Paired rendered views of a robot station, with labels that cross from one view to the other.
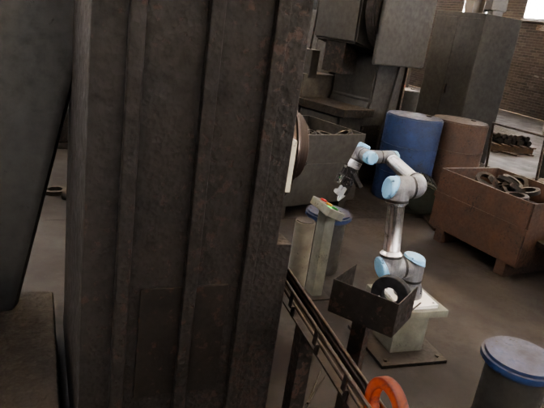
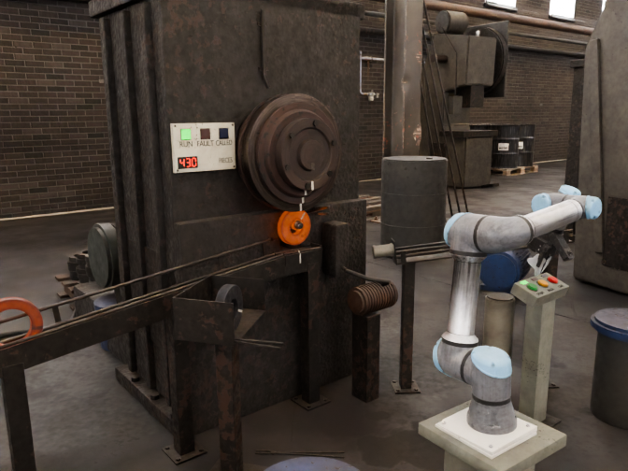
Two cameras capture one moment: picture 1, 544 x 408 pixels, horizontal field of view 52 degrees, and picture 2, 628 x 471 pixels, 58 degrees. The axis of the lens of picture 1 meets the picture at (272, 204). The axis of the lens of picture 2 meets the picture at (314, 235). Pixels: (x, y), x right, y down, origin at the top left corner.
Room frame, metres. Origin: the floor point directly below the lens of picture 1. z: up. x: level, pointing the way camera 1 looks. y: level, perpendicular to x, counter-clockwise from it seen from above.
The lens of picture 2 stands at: (1.80, -2.23, 1.27)
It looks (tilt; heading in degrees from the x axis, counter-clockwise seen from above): 12 degrees down; 76
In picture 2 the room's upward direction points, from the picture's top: straight up
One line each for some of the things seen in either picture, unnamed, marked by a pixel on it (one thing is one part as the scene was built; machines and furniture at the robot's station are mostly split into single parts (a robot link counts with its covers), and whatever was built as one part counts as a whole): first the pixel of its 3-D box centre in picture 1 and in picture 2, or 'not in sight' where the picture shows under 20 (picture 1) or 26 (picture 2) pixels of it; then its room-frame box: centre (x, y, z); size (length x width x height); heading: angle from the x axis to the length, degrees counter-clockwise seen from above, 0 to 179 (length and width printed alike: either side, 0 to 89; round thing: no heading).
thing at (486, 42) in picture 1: (457, 97); not in sight; (7.23, -2.14, 1.00); 0.80 x 0.63 x 2.00; 29
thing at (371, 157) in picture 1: (371, 156); (552, 204); (3.09, -0.51, 0.95); 0.11 x 0.11 x 0.08; 18
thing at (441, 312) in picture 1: (405, 299); (491, 434); (2.73, -0.79, 0.28); 0.32 x 0.32 x 0.04; 21
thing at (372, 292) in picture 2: not in sight; (372, 339); (2.64, 0.06, 0.27); 0.22 x 0.13 x 0.53; 24
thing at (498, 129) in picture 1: (495, 137); not in sight; (10.08, -3.82, 0.16); 1.20 x 0.82 x 0.32; 14
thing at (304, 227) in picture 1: (299, 260); (496, 353); (3.11, -0.21, 0.26); 0.12 x 0.12 x 0.52
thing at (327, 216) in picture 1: (320, 248); (536, 352); (3.21, -0.34, 0.31); 0.24 x 0.16 x 0.62; 24
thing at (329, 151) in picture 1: (290, 161); not in sight; (5.05, -0.11, 0.39); 1.03 x 0.83 x 0.77; 129
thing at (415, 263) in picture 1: (412, 265); (489, 371); (2.72, -0.78, 0.49); 0.13 x 0.12 x 0.14; 108
